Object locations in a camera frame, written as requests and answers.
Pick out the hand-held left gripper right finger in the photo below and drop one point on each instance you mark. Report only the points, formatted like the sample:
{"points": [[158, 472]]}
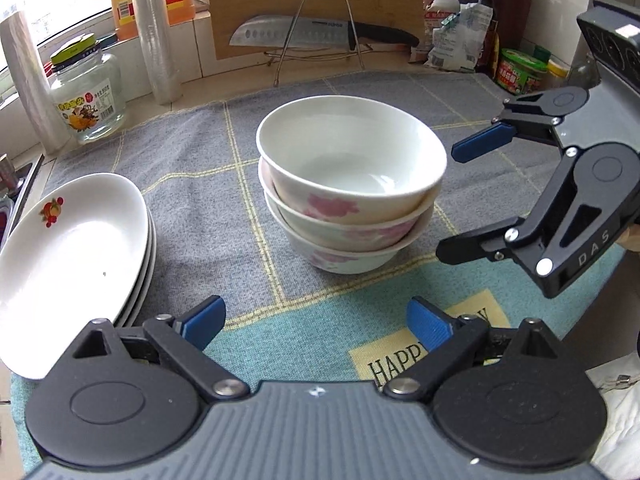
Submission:
{"points": [[429, 327]]}

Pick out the white fruit print plate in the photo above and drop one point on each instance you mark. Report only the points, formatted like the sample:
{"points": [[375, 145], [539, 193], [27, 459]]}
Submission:
{"points": [[147, 266], [75, 270], [153, 260]]}

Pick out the tall plastic bag roll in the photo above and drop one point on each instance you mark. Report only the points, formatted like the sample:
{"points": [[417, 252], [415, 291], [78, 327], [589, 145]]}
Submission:
{"points": [[157, 35]]}

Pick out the dark brown knife block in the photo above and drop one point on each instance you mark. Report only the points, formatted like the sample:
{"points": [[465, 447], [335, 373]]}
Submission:
{"points": [[515, 15]]}

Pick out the short plastic wrap roll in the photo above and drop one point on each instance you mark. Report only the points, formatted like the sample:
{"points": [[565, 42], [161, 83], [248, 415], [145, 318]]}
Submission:
{"points": [[30, 85]]}

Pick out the white garment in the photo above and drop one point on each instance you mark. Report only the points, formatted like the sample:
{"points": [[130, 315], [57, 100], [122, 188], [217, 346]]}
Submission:
{"points": [[620, 410]]}

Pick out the clear printed plastic bag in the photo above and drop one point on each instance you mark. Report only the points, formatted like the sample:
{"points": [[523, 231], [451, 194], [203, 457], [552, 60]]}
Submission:
{"points": [[462, 47]]}

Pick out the steel sink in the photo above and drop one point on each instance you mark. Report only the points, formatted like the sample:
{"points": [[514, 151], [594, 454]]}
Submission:
{"points": [[25, 185]]}

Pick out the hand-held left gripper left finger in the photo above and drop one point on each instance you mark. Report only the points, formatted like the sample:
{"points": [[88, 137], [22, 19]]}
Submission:
{"points": [[202, 322]]}

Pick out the small green container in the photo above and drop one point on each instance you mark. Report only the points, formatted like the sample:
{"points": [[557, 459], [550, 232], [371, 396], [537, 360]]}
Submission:
{"points": [[541, 53]]}

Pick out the orange cooking oil bottle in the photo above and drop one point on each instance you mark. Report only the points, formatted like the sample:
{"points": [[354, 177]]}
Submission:
{"points": [[122, 10]]}

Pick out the green lid sauce jar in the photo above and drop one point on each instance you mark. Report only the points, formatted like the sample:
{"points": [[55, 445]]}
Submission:
{"points": [[520, 77]]}

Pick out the glass jar with green lid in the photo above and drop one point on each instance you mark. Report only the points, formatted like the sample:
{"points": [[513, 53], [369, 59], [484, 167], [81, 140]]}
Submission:
{"points": [[87, 105]]}

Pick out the red white packet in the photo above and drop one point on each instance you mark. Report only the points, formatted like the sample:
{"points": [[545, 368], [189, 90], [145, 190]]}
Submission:
{"points": [[434, 17]]}

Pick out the yellow lid spice jar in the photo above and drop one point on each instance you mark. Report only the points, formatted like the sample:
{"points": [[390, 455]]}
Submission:
{"points": [[557, 72]]}

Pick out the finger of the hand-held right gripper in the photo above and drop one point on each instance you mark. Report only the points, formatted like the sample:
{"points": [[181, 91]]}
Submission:
{"points": [[482, 142], [460, 250]]}

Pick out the grey teal checked mat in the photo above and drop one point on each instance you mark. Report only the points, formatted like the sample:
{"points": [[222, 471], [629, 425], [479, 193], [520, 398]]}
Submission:
{"points": [[200, 185]]}

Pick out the dark soy sauce bottle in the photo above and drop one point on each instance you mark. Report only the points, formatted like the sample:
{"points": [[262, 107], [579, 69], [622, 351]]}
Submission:
{"points": [[487, 5]]}

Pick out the teal bag clip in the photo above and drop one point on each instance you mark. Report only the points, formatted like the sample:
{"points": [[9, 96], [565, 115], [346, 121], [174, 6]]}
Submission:
{"points": [[449, 20]]}

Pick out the white pink flower bowl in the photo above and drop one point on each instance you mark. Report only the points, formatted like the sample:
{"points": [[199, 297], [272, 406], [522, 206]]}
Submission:
{"points": [[350, 234], [345, 261], [350, 160]]}

